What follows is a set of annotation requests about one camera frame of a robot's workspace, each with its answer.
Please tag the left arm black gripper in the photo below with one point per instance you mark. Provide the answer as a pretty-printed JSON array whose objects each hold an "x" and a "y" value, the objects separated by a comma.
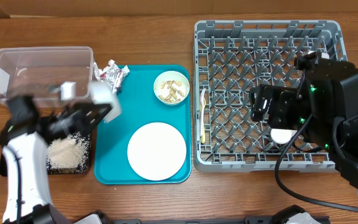
[{"x": 85, "y": 117}]

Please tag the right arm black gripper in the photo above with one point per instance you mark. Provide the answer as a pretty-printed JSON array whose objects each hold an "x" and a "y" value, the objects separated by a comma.
[{"x": 282, "y": 95}]

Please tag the white paper cup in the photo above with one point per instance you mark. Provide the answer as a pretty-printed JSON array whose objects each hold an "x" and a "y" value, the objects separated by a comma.
[{"x": 282, "y": 136}]

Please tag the grey bowl with rice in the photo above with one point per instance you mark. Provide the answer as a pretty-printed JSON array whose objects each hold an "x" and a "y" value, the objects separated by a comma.
[{"x": 101, "y": 93}]

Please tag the yellow plastic fork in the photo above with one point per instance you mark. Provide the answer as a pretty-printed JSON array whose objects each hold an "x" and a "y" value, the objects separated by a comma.
[{"x": 202, "y": 130}]

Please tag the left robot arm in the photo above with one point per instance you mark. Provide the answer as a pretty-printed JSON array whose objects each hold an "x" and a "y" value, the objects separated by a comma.
[{"x": 24, "y": 141}]

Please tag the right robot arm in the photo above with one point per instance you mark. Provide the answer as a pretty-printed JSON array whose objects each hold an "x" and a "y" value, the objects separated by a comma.
[{"x": 323, "y": 109}]

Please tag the black rectangular waste tray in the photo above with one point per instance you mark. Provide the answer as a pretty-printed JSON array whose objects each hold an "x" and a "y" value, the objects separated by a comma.
[{"x": 82, "y": 165}]

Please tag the clear plastic waste bin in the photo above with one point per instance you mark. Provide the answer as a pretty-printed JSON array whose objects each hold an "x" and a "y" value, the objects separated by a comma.
[{"x": 40, "y": 71}]

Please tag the grey plastic dishwasher rack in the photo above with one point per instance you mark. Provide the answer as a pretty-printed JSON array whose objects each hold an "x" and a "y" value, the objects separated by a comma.
[{"x": 231, "y": 57}]

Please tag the crumpled foil wrapper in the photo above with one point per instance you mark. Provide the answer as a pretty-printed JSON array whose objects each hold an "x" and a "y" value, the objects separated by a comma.
[{"x": 112, "y": 75}]

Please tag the teal plastic serving tray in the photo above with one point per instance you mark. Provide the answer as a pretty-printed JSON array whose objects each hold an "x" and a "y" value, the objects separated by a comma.
[{"x": 139, "y": 106}]

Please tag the white round plate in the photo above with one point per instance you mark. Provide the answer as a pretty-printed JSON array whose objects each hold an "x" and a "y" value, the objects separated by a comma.
[{"x": 156, "y": 151}]

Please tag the white bowl with peanuts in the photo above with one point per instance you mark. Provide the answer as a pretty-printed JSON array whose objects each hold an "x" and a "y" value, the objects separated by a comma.
[{"x": 171, "y": 87}]

